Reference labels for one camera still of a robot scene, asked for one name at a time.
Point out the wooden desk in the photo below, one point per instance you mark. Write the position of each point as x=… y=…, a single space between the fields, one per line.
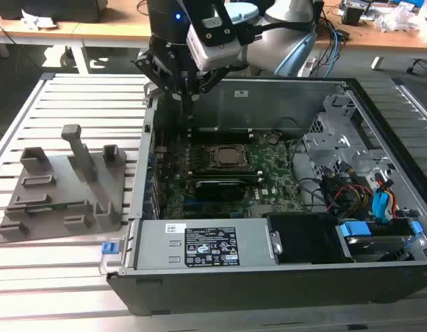
x=95 y=29

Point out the green motherboard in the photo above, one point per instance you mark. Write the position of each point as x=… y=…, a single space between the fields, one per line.
x=272 y=162

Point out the white crumpled paper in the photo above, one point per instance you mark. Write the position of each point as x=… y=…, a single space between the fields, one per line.
x=36 y=20

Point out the silver CPU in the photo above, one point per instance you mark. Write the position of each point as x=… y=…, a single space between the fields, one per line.
x=230 y=156

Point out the grey power supply unit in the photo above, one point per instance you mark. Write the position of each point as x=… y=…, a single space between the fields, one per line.
x=154 y=242

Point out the small black box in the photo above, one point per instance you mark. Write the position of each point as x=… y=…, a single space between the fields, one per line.
x=351 y=15

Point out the clear crumpled plastic bag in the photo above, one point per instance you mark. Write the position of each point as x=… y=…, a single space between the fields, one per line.
x=396 y=19

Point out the large black box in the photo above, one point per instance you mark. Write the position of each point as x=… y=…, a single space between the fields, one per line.
x=61 y=10

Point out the silver coin cell battery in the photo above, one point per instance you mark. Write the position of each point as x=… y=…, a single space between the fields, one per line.
x=272 y=140

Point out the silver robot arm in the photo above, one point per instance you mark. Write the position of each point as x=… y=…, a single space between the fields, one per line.
x=265 y=52

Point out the blue case latch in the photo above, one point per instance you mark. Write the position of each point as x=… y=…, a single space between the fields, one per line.
x=108 y=248

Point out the black and grey PC case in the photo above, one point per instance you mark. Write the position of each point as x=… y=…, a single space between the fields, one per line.
x=234 y=290

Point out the black plastic shroud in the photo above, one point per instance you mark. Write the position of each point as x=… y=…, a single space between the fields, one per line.
x=303 y=238

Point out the silver chipset heatsink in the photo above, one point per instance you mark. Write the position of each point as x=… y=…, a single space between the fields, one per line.
x=263 y=212

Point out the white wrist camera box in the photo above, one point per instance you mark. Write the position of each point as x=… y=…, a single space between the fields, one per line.
x=216 y=52

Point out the black camera bracket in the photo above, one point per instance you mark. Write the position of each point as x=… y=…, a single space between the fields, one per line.
x=199 y=31

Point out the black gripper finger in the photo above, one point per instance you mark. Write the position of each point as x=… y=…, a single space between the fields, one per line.
x=154 y=69
x=209 y=81

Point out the silver drive cage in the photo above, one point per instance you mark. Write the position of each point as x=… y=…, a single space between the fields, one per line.
x=325 y=145

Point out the grey parts rack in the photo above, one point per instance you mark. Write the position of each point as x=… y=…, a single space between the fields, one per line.
x=71 y=193

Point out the hard disk in blue carrier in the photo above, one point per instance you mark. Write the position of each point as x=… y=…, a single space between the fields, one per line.
x=355 y=230

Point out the black graphics card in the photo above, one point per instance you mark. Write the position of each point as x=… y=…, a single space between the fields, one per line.
x=218 y=189

